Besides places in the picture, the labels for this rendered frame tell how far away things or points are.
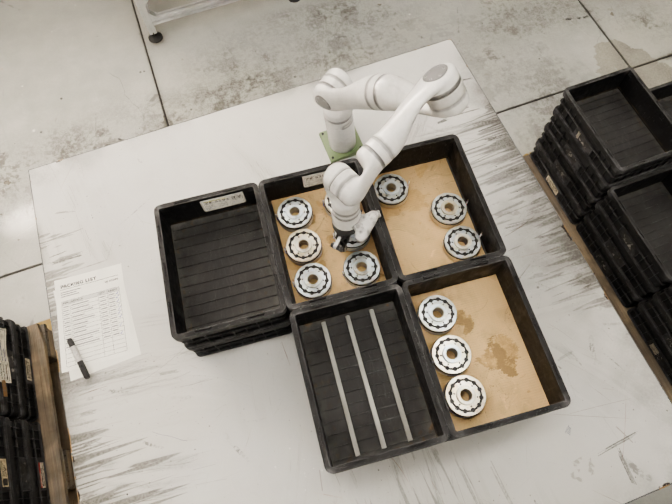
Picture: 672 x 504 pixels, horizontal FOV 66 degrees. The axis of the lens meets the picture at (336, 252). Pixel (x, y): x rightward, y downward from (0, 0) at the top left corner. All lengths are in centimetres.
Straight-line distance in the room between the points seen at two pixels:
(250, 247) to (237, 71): 167
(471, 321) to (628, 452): 54
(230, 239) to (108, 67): 192
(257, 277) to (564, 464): 97
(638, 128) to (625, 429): 122
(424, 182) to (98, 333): 108
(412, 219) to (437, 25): 185
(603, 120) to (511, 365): 123
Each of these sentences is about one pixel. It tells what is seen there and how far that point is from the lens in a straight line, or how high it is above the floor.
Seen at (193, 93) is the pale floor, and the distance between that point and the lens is 301.
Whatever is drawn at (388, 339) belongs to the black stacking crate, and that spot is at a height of 83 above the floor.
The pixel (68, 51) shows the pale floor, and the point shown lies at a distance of 349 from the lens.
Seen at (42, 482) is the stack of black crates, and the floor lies 18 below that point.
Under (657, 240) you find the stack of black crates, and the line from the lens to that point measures 231.
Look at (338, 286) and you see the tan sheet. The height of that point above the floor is 83.
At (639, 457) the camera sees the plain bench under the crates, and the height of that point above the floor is 70.
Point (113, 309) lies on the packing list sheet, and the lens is 174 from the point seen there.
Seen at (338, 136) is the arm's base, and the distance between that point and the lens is 171.
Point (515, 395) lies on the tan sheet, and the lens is 145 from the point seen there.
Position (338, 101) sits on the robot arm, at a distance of 150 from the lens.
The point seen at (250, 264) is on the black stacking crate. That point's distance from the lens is 152.
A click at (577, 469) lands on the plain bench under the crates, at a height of 70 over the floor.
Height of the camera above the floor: 221
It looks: 67 degrees down
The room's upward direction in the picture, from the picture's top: 5 degrees counter-clockwise
